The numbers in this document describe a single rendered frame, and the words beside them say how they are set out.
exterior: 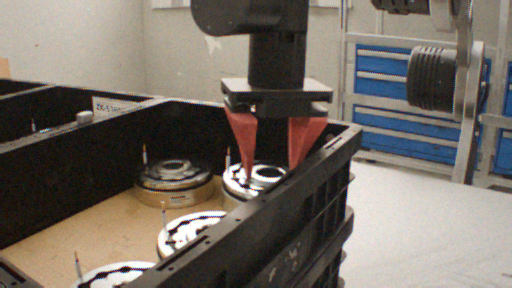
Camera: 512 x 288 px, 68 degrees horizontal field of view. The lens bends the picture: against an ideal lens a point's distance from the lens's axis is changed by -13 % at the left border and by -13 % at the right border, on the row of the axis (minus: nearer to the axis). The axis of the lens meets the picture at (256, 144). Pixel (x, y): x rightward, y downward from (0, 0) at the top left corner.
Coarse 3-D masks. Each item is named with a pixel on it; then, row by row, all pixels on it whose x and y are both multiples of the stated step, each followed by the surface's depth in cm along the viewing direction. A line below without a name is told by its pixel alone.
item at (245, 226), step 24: (96, 120) 51; (288, 120) 52; (336, 120) 50; (24, 144) 42; (336, 144) 42; (360, 144) 47; (312, 168) 36; (336, 168) 41; (264, 192) 31; (288, 192) 32; (312, 192) 37; (240, 216) 28; (264, 216) 29; (192, 240) 25; (216, 240) 25; (240, 240) 27; (0, 264) 22; (168, 264) 23; (192, 264) 23; (216, 264) 25
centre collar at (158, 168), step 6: (162, 162) 55; (168, 162) 55; (174, 162) 55; (180, 162) 55; (186, 162) 55; (156, 168) 53; (162, 168) 53; (180, 168) 53; (186, 168) 53; (162, 174) 52; (168, 174) 52; (174, 174) 52; (180, 174) 52
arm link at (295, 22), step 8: (288, 0) 37; (296, 0) 38; (304, 0) 38; (288, 8) 38; (296, 8) 38; (304, 8) 39; (288, 16) 38; (296, 16) 38; (304, 16) 39; (280, 24) 38; (288, 24) 38; (296, 24) 39; (304, 24) 39; (280, 32) 39; (288, 32) 39; (296, 32) 41; (280, 40) 40; (288, 40) 40
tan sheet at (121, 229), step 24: (216, 192) 55; (72, 216) 48; (96, 216) 48; (120, 216) 48; (144, 216) 48; (168, 216) 48; (24, 240) 42; (48, 240) 42; (72, 240) 42; (96, 240) 43; (120, 240) 43; (144, 240) 43; (24, 264) 37; (48, 264) 38; (72, 264) 38; (96, 264) 38
